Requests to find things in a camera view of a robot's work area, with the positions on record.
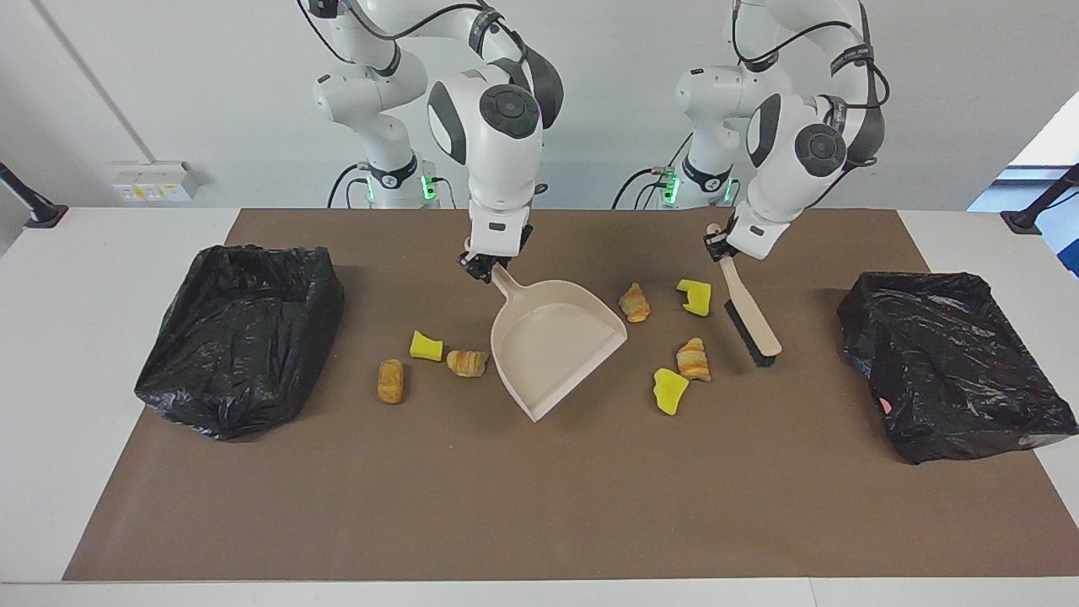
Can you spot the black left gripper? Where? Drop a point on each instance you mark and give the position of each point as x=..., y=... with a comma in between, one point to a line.
x=727, y=232

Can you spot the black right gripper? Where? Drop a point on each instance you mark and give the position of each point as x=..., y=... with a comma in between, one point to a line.
x=506, y=260

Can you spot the notched yellow sponge piece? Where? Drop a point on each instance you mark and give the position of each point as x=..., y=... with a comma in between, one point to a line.
x=695, y=298

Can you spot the beige brush black bristles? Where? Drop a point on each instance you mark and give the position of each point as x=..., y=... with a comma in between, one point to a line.
x=750, y=308

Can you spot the striped toy croissant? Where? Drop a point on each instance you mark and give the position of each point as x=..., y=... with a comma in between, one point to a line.
x=694, y=360
x=635, y=303
x=467, y=362

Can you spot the beige plastic dustpan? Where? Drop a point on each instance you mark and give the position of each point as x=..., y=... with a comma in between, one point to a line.
x=548, y=346

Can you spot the brown toy bread roll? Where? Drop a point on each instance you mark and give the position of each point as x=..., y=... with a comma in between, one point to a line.
x=391, y=382

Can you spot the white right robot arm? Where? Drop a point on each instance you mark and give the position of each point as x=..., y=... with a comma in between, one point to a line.
x=497, y=169

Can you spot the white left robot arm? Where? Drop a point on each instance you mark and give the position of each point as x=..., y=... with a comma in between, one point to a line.
x=792, y=152

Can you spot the black trash bag bin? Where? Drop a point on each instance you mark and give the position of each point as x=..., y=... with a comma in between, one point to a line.
x=244, y=354

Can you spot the black bag bin pink patch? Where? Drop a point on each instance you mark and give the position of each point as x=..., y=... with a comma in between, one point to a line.
x=952, y=371

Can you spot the brown table mat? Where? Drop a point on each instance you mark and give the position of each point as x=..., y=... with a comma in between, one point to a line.
x=539, y=523

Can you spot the black clamp stand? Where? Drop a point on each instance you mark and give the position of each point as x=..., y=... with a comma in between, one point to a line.
x=1041, y=206
x=34, y=209

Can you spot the bright window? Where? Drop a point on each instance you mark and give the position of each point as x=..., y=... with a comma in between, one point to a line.
x=1054, y=143

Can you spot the white wall outlet box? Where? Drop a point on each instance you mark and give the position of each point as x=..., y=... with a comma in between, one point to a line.
x=152, y=181

